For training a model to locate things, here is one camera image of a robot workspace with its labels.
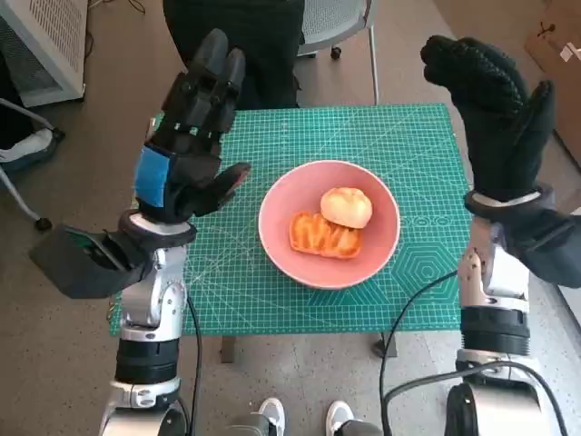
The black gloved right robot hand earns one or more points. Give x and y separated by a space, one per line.
499 150

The brown table leg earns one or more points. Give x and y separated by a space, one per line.
386 347

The round pale bun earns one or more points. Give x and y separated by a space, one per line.
345 206

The grey tube chair with casters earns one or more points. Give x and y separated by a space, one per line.
43 223

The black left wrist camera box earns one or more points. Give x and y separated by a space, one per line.
77 268

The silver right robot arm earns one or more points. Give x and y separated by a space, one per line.
495 331

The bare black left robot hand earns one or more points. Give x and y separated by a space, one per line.
190 181

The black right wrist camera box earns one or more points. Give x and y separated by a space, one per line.
549 250

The grey mesh office chair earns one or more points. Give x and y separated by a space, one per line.
331 18

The pink bowl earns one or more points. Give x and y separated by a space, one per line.
281 227

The brown cardboard box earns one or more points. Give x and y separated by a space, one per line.
558 91

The green cutting mat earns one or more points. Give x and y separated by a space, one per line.
227 300

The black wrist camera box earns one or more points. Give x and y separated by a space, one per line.
77 268
549 250

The white perforated cabinet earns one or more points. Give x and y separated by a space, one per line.
54 41

